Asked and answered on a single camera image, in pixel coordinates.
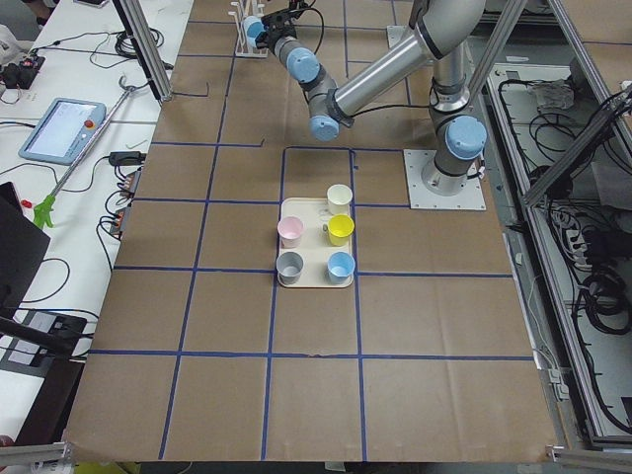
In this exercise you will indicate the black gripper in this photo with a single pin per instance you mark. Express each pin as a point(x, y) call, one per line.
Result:
point(273, 36)

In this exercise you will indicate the light blue plastic cup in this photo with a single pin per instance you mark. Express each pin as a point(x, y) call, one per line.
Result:
point(253, 27)

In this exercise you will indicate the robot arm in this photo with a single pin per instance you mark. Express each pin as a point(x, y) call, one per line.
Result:
point(435, 36)

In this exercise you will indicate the white plastic cup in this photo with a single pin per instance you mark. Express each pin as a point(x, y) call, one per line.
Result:
point(339, 198)

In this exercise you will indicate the pink plastic cup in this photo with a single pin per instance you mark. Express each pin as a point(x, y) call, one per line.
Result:
point(290, 230)

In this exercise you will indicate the yellow plastic cup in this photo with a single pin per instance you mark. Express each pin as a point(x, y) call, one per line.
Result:
point(340, 229)

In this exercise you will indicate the grey plastic cup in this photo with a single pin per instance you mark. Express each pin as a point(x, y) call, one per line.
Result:
point(289, 267)

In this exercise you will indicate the light blue cup far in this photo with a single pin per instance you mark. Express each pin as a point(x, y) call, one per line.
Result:
point(340, 267)

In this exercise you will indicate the cream serving tray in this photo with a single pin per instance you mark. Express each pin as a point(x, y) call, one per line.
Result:
point(315, 247)

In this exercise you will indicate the teach pendant tablet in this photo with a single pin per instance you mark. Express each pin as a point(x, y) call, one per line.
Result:
point(63, 131)

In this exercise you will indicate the reacher grabber tool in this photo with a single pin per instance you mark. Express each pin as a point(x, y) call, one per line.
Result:
point(43, 210)

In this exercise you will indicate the white wire cup rack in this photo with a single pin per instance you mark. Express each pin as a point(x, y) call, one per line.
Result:
point(239, 11)

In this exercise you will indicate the aluminium frame post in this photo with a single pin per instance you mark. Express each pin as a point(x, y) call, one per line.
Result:
point(135, 25)

